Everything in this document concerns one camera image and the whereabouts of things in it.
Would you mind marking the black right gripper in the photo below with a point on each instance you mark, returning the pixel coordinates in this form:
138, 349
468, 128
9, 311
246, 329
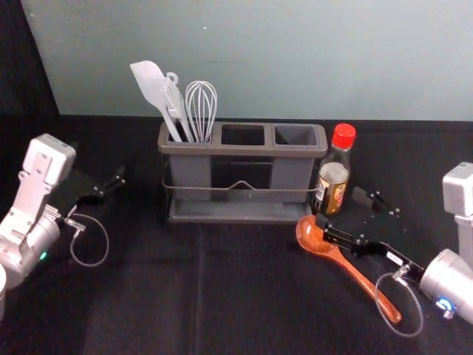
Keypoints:
391, 236

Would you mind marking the brown wooden ladle spoon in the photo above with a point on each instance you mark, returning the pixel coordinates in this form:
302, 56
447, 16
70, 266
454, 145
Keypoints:
354, 268

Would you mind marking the black table cloth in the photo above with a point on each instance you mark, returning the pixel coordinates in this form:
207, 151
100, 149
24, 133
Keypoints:
221, 296

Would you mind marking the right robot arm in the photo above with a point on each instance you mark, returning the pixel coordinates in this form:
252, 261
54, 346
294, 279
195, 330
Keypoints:
443, 275

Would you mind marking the grey silicone spatula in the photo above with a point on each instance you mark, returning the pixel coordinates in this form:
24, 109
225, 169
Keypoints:
149, 83

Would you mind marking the grey utensil rack steel bars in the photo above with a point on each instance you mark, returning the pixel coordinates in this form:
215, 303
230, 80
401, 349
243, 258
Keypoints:
292, 166

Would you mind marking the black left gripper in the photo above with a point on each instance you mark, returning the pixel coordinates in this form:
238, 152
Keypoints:
75, 188

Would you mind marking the grey kitchen tongs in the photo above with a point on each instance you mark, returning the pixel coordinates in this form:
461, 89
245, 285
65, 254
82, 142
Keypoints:
173, 100

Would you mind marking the dark sauce bottle red cap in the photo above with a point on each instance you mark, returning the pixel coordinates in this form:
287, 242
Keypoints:
332, 185

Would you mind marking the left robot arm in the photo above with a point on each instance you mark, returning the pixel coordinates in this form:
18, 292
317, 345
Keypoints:
33, 236

